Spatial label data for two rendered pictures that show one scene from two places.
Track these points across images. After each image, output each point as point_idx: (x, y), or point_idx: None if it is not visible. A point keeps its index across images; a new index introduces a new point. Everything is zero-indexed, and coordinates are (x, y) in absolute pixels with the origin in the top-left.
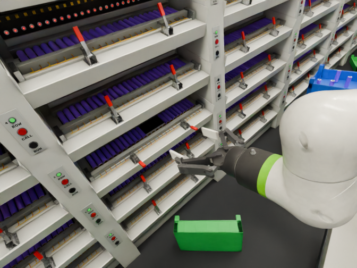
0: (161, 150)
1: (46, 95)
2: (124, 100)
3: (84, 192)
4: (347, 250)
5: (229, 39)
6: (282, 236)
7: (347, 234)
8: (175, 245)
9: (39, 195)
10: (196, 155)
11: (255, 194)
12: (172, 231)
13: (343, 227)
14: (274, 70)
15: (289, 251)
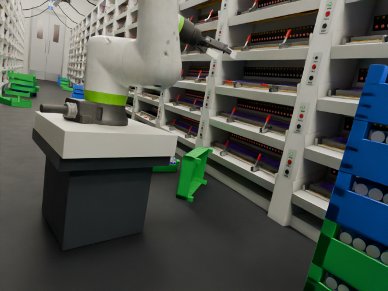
0: (246, 92)
1: (232, 21)
2: (259, 46)
3: (213, 79)
4: (133, 123)
5: None
6: (175, 220)
7: (142, 126)
8: None
9: None
10: (264, 134)
11: (241, 230)
12: (211, 182)
13: (149, 127)
14: None
15: (157, 216)
